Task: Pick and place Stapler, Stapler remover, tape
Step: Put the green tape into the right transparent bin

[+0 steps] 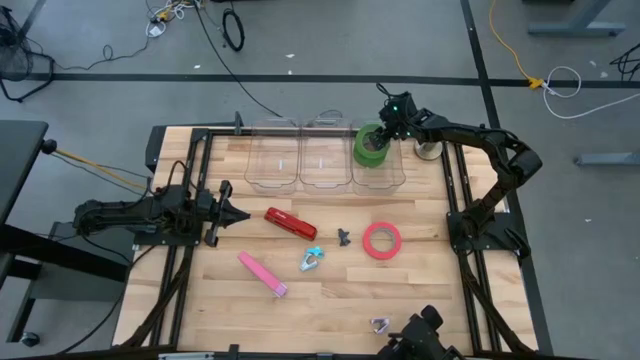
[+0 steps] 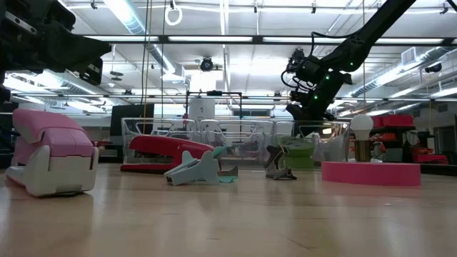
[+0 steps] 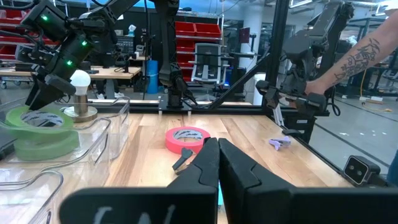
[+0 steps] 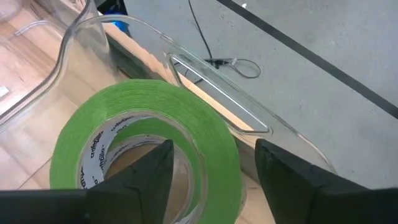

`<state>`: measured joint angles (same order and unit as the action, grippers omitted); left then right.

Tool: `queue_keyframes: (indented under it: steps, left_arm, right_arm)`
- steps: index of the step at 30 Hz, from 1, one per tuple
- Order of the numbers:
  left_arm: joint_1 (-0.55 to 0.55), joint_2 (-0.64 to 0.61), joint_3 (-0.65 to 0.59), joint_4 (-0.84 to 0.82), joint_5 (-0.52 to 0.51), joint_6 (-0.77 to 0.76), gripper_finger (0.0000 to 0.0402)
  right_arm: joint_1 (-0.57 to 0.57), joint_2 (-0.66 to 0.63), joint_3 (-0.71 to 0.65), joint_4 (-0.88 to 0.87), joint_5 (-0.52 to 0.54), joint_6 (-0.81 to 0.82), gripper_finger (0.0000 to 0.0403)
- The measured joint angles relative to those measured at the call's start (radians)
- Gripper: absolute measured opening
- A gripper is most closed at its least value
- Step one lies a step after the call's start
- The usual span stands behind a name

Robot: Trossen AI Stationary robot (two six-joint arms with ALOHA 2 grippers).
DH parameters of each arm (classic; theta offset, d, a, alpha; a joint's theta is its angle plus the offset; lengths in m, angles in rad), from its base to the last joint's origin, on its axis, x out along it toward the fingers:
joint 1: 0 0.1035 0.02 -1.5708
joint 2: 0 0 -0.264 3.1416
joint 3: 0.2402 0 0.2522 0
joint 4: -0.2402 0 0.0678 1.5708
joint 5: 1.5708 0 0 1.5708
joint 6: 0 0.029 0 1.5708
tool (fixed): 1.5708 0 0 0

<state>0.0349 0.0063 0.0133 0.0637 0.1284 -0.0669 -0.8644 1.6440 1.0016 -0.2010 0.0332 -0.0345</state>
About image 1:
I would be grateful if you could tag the black staple remover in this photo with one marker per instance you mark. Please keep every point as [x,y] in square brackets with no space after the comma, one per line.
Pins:
[343,237]

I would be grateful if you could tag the black clamp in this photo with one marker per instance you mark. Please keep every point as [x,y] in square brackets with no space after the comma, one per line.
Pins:
[239,122]

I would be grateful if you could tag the black aluminium rig frame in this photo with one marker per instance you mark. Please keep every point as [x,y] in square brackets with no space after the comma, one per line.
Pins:
[200,134]

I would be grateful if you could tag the black caster wheel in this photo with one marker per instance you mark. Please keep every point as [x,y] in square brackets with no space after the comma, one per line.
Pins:
[30,339]

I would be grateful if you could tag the grey table foot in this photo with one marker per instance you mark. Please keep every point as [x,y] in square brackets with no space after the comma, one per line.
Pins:
[610,159]

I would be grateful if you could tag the green tape roll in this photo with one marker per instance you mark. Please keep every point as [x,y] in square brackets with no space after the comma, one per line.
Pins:
[360,152]

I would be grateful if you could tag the white bulb on brass base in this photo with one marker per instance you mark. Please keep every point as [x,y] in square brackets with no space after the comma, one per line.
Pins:
[429,152]

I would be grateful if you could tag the grey-blue staple remover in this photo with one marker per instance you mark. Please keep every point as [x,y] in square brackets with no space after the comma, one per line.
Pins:
[307,262]

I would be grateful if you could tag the grey table leg base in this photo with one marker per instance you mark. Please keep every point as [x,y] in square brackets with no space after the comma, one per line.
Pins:
[575,27]

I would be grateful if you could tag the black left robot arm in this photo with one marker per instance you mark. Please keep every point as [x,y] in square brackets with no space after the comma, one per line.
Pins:
[115,212]

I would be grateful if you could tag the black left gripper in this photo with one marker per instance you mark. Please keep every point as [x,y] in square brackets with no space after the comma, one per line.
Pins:
[215,212]

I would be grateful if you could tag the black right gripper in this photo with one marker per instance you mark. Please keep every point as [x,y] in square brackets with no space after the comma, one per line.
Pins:
[400,115]

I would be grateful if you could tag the red stapler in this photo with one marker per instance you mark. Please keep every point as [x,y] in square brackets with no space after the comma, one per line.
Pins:
[290,223]

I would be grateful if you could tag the black desk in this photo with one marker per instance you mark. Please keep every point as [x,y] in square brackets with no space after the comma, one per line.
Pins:
[20,160]

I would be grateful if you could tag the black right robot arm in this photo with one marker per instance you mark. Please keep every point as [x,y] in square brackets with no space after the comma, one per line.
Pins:
[500,142]

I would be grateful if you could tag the clear plastic bin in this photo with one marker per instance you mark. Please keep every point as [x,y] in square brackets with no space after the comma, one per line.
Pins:
[377,180]
[272,165]
[325,165]

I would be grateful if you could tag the red tape roll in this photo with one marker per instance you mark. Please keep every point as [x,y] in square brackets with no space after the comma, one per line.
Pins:
[366,241]

